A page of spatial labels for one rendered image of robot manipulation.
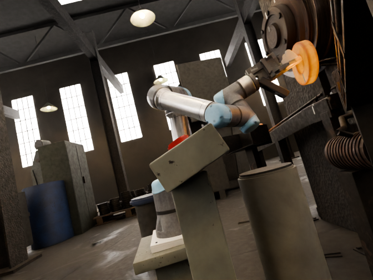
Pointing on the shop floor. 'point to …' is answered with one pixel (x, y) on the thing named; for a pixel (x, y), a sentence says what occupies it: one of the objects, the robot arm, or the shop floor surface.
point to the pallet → (119, 206)
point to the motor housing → (356, 184)
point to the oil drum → (49, 214)
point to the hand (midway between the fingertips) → (301, 58)
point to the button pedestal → (197, 202)
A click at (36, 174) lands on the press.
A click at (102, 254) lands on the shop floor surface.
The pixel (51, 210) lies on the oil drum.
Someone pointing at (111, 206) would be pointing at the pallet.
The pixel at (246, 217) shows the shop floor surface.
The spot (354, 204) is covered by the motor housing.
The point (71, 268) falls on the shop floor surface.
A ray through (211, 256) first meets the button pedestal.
